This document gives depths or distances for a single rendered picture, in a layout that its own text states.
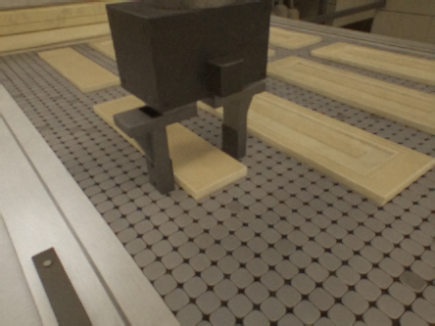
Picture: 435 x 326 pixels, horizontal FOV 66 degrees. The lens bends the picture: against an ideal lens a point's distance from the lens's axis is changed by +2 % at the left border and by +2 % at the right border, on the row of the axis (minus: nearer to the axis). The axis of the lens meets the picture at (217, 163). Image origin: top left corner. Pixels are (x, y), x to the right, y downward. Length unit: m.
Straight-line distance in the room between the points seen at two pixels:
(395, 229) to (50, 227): 0.57
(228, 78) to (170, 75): 0.09
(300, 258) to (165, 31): 0.37
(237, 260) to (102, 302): 0.19
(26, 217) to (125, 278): 0.24
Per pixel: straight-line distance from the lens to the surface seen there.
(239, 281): 0.49
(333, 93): 1.04
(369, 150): 0.79
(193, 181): 0.63
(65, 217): 0.64
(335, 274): 0.53
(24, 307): 0.57
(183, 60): 0.50
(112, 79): 1.18
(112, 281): 0.52
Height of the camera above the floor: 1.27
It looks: 34 degrees down
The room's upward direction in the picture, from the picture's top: 1 degrees counter-clockwise
